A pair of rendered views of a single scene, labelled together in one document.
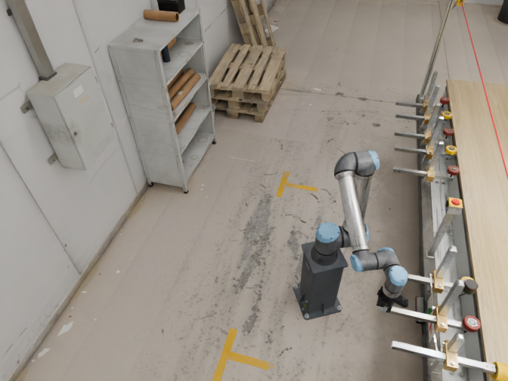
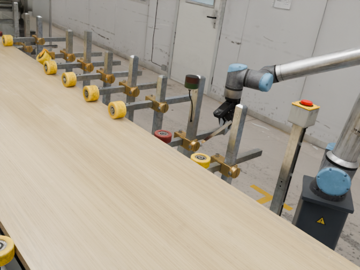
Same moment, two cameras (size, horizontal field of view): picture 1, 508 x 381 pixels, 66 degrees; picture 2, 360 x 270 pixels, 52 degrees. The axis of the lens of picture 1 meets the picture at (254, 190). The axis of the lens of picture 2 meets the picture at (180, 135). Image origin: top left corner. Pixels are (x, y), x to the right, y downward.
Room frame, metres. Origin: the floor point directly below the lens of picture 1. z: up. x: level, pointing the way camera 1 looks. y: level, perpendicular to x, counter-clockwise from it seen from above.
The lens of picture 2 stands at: (1.72, -2.40, 1.57)
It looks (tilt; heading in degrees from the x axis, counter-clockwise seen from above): 24 degrees down; 118
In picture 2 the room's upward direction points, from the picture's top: 8 degrees clockwise
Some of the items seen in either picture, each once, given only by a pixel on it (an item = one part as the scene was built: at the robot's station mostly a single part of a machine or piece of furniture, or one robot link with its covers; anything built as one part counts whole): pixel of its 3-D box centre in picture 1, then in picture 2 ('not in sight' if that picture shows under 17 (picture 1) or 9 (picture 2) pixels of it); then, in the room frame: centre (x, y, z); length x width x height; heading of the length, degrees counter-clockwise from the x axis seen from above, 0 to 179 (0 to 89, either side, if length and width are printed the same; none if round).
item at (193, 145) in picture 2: (441, 318); (186, 141); (0.99, -0.99, 0.85); 0.13 x 0.06 x 0.05; 163
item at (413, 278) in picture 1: (428, 281); (229, 162); (1.23, -1.01, 0.83); 0.43 x 0.03 x 0.04; 73
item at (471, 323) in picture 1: (469, 326); (162, 143); (0.94, -1.12, 0.85); 0.08 x 0.08 x 0.11
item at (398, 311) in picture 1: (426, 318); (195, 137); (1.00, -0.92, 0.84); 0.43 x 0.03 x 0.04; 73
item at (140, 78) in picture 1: (172, 103); not in sight; (3.38, 0.77, 0.78); 0.90 x 0.45 x 1.55; 163
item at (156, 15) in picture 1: (161, 15); not in sight; (3.49, 0.75, 1.59); 0.30 x 0.08 x 0.08; 73
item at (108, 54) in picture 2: not in sight; (106, 90); (0.30, -0.78, 0.86); 0.03 x 0.03 x 0.48; 73
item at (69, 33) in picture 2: not in sight; (69, 65); (-0.18, -0.63, 0.89); 0.03 x 0.03 x 0.48; 73
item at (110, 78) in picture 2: not in sight; (105, 76); (0.28, -0.77, 0.95); 0.13 x 0.06 x 0.05; 163
